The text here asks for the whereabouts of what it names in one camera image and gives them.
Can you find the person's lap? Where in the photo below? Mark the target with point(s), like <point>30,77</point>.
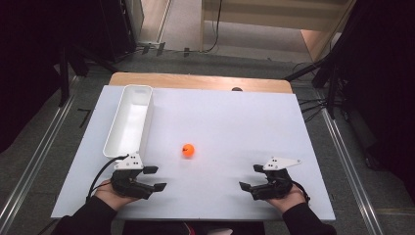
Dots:
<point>156,228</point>

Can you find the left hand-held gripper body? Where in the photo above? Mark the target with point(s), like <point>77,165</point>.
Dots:
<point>128,182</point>

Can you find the black cabinet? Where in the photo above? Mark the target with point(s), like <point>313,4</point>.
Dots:
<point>117,29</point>

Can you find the orange ball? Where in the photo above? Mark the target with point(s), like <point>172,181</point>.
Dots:
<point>188,150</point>

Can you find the wooden table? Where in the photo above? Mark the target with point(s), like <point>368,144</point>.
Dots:
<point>195,80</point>

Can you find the person's left hand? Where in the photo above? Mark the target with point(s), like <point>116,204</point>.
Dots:
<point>109,196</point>

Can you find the white plastic bin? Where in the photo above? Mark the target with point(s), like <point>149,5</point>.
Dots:
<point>130,124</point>

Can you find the light wooden shelf unit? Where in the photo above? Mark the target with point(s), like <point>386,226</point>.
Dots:
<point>267,19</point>

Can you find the metal floor rail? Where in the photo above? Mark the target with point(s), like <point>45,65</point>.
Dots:
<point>350,169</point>
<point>39,153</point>

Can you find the white board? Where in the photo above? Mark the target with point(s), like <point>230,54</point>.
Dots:
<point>221,130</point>

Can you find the person's right hand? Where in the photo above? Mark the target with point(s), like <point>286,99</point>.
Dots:
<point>288,200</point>

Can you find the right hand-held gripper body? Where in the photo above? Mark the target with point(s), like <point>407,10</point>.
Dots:
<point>275,184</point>

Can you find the black metal stand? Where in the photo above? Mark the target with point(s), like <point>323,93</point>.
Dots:
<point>331,84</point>
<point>65,75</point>

